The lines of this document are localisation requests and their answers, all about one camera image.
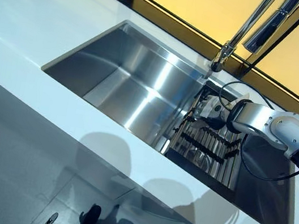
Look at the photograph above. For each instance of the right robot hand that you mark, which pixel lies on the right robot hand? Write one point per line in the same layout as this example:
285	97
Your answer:
213	108

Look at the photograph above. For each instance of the cream ceramic plate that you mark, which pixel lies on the cream ceramic plate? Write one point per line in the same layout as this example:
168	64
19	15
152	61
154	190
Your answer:
203	123

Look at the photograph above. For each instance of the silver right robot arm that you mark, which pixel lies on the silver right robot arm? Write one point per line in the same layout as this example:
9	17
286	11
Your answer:
279	128

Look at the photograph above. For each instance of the black dish drying rack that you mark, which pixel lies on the black dish drying rack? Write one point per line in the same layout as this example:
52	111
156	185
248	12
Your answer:
208	156

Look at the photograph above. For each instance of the chrome kitchen faucet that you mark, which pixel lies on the chrome kitchen faucet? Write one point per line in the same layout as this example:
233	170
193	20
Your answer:
236	37

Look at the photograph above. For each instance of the stainless steel sink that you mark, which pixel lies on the stainless steel sink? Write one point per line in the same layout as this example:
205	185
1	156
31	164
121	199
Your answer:
128	85

